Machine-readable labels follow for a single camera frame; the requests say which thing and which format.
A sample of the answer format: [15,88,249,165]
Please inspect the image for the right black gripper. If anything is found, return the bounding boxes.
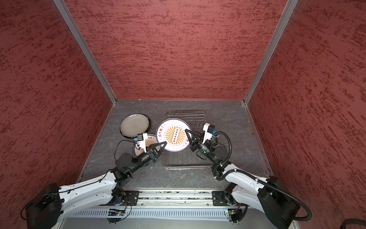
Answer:
[186,128,217,163]

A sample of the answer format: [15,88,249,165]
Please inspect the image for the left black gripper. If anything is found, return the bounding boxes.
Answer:
[130,141,167,174]

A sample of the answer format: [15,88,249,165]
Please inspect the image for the orange patterned plate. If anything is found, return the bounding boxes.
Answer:
[132,133,157,157]

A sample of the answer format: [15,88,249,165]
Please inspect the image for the small patterned plate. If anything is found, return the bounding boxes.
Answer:
[155,118,191,152]

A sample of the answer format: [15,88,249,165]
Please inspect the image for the plain white plate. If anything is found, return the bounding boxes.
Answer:
[120,114,150,137]

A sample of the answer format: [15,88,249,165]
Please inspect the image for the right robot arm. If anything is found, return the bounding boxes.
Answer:
[185,128,312,229]

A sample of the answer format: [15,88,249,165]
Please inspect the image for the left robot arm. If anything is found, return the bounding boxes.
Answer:
[24,141,167,229]

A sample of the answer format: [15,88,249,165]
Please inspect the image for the right corner aluminium profile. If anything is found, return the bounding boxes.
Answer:
[244,0,298,106]

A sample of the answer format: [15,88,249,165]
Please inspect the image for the corner aluminium profile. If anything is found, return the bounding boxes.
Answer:
[53,0,117,105]
[244,0,298,106]

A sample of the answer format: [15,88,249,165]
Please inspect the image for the left corner aluminium profile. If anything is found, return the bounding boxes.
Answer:
[53,0,117,105]

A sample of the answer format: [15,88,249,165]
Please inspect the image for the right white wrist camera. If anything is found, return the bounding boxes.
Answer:
[202,123,217,143]

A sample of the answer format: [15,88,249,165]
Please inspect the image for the metal wire dish rack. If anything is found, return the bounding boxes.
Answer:
[162,110,211,170]

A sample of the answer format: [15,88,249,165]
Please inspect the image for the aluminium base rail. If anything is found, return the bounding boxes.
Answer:
[58,188,291,208]

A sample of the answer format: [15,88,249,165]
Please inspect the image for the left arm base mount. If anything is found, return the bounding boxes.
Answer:
[109,190,140,207]

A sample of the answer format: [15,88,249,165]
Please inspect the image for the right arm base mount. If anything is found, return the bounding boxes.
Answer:
[212,191,248,207]

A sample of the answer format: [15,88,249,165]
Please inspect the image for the black corrugated cable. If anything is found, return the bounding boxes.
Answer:
[339,218,366,229]

